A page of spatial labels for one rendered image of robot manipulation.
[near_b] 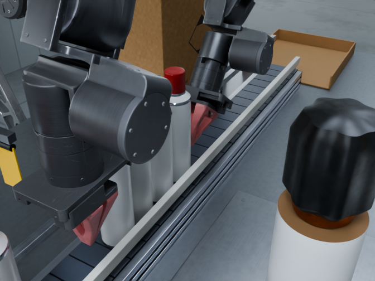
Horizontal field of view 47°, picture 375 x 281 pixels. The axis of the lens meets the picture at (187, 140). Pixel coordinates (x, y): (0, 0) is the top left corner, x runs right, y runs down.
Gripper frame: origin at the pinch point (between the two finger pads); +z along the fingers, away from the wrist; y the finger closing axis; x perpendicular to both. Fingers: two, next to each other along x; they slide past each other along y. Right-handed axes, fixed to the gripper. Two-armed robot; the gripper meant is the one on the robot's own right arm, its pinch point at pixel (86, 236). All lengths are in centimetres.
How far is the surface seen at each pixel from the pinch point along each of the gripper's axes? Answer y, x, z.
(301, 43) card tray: 117, 11, 19
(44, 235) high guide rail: 1.5, 9.3, 5.9
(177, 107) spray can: 27.0, 4.8, -1.7
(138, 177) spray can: 15.4, 4.5, 4.1
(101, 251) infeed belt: 8.0, 6.6, 13.6
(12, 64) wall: 173, 241, 97
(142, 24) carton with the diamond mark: 54, 31, -3
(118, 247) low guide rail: 7.4, 2.6, 10.1
